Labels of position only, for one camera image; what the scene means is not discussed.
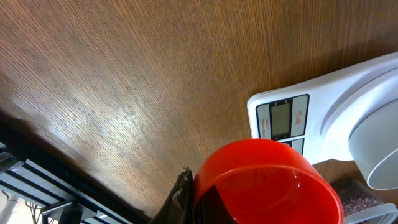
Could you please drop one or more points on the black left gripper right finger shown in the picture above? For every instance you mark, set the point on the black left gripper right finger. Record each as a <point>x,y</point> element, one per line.
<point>212,210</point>

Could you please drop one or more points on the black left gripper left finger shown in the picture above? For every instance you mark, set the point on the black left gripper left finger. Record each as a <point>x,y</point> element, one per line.
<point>178,206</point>

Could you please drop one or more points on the orange measuring scoop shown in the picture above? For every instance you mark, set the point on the orange measuring scoop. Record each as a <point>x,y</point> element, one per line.
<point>265,181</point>

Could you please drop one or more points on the white digital kitchen scale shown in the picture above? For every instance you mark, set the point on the white digital kitchen scale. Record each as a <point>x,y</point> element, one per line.
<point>317,117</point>

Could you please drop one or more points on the white bowl on scale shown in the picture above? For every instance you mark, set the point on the white bowl on scale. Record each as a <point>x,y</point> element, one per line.
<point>373,146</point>

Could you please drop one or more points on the red beans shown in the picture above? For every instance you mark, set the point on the red beans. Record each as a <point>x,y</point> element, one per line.
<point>355,196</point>

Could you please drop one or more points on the clear plastic bean container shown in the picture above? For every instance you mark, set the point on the clear plastic bean container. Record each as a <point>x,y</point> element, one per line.
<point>381,214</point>

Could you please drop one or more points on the aluminium frame rail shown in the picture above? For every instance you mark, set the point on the aluminium frame rail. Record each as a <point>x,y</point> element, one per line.
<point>54,191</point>

